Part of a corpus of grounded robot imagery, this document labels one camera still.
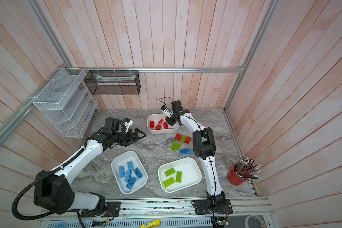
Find white bin front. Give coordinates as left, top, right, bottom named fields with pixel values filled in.
left=158, top=157, right=202, bottom=193

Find red cup with pencils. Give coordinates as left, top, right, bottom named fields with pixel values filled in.
left=227, top=156, right=261, bottom=186

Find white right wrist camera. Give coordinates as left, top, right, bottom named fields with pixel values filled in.
left=161, top=105, right=172, bottom=117

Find white bin with red legos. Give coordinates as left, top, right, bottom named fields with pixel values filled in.
left=147, top=113, right=179, bottom=134

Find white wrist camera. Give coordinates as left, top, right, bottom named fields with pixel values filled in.
left=120, top=118, right=133, bottom=133
left=161, top=105, right=172, bottom=117

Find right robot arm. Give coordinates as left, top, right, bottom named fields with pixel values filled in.
left=161, top=100, right=233, bottom=215

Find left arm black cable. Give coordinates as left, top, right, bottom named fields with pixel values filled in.
left=11, top=148, right=86, bottom=228

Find white wire shelf rack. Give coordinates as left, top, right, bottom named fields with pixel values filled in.
left=33, top=68, right=98, bottom=138

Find white bin left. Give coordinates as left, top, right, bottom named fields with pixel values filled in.
left=111, top=151, right=148, bottom=195

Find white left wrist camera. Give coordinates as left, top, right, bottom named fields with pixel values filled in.
left=120, top=118, right=133, bottom=133

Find black mesh basket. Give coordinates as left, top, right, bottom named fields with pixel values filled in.
left=84, top=69, right=141, bottom=96

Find blue lego small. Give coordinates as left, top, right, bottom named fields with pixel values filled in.
left=127, top=161, right=134, bottom=171

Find yellow marker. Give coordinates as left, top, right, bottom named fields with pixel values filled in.
left=140, top=219, right=161, bottom=228

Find white tape roll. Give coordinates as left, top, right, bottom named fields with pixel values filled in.
left=244, top=215, right=267, bottom=228

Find large blue lego underside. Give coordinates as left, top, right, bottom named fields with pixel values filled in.
left=179, top=148, right=189, bottom=155

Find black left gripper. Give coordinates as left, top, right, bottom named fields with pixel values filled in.
left=112, top=128, right=146, bottom=146

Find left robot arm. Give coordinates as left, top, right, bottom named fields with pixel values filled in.
left=34, top=117, right=146, bottom=217

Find long red lego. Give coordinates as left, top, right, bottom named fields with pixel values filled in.
left=163, top=122, right=169, bottom=129

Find red lego sideways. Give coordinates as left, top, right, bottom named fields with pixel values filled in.
left=185, top=137, right=191, bottom=144

